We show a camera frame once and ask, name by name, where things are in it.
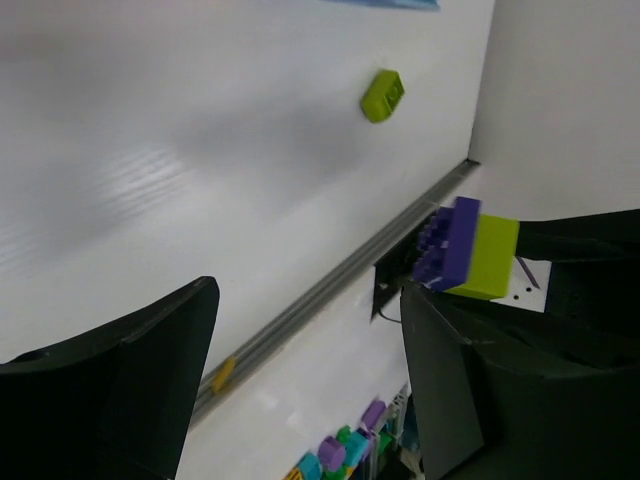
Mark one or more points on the yellow tape scrap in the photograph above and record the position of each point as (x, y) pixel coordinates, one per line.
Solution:
(222, 375)

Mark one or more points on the small green lego brick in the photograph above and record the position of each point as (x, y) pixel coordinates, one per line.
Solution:
(382, 96)

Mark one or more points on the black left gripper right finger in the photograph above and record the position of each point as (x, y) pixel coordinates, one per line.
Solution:
(505, 393)

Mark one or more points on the aluminium front rail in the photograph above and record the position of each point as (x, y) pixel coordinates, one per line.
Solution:
(251, 355)

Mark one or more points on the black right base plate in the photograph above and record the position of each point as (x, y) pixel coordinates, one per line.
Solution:
(404, 262)

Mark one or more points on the colourful lego pile outside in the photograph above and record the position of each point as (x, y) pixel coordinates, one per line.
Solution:
(372, 449)

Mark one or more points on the green lego plate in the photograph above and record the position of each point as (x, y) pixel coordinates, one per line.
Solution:
(491, 260)

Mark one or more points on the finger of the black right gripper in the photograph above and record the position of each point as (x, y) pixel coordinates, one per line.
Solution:
(599, 237)

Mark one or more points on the dark blue lego brick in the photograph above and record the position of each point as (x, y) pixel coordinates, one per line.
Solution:
(445, 245)

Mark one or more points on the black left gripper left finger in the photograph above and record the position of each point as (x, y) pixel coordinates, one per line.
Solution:
(114, 402)

